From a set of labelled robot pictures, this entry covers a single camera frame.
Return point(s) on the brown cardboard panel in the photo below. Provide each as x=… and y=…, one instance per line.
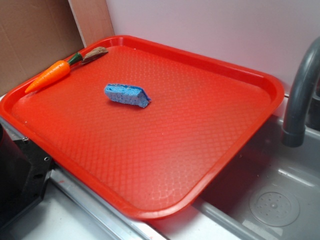
x=36, y=33

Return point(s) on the blue sponge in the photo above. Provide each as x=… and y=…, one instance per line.
x=127, y=94

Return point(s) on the orange toy carrot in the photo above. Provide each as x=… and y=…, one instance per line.
x=54, y=73

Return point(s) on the red plastic serving tray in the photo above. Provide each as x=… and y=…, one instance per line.
x=149, y=162

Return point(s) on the grey sink faucet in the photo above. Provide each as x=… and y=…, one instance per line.
x=303, y=106

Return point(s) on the grey plastic sink basin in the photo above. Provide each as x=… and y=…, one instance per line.
x=267, y=192

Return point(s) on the brown wooden piece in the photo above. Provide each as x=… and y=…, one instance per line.
x=94, y=54

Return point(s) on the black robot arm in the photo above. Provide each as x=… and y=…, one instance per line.
x=24, y=172

